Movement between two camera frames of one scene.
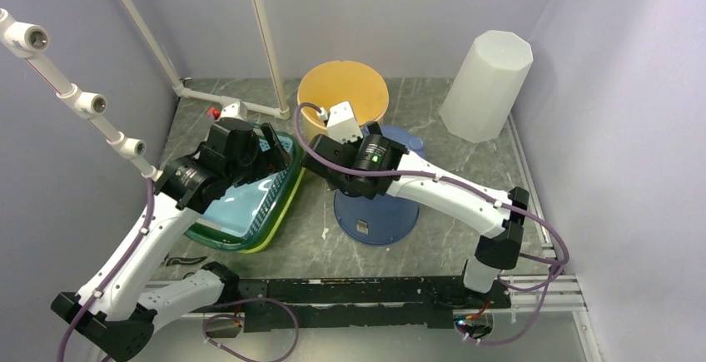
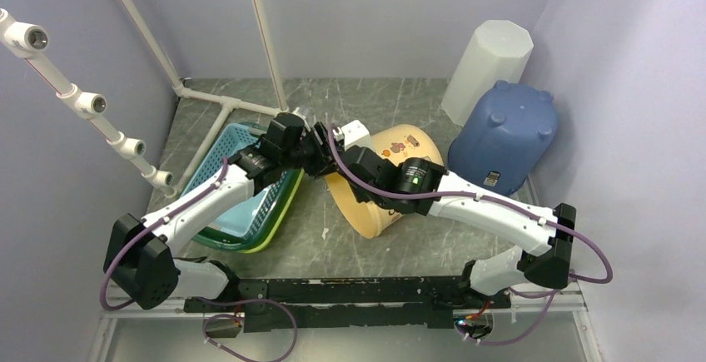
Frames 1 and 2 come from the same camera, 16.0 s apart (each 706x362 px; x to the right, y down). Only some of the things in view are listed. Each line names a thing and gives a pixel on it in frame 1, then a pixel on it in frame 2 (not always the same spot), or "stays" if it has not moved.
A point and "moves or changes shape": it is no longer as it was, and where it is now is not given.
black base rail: [287, 304] stays
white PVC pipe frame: [28, 39] stays
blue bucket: [385, 218] → [504, 138]
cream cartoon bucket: [335, 82] → [394, 144]
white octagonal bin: [486, 85] moves or changes shape
